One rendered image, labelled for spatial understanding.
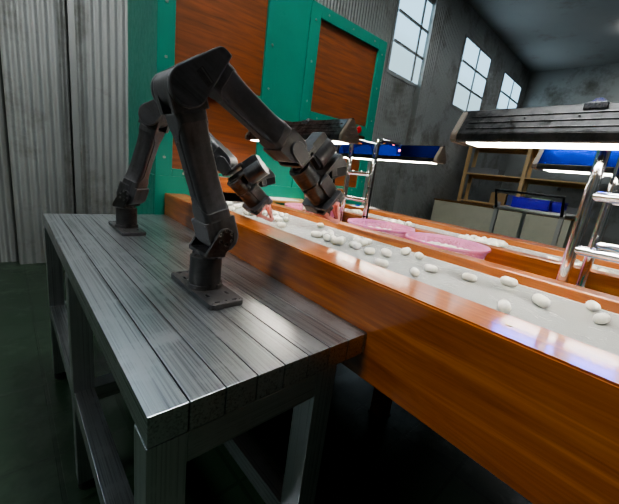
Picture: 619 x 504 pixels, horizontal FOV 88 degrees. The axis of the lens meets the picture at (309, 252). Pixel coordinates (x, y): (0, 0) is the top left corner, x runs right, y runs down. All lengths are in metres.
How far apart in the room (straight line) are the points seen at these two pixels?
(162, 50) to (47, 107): 1.63
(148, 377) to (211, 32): 1.52
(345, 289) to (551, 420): 0.34
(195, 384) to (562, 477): 0.43
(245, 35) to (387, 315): 1.53
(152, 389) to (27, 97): 2.82
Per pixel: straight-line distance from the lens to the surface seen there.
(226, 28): 1.79
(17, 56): 3.15
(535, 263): 1.23
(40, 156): 3.12
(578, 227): 0.93
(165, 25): 1.67
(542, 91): 10.83
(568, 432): 0.50
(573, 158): 1.34
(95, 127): 3.25
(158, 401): 0.42
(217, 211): 0.64
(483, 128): 0.82
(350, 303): 0.61
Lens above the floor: 0.93
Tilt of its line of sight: 14 degrees down
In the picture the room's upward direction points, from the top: 7 degrees clockwise
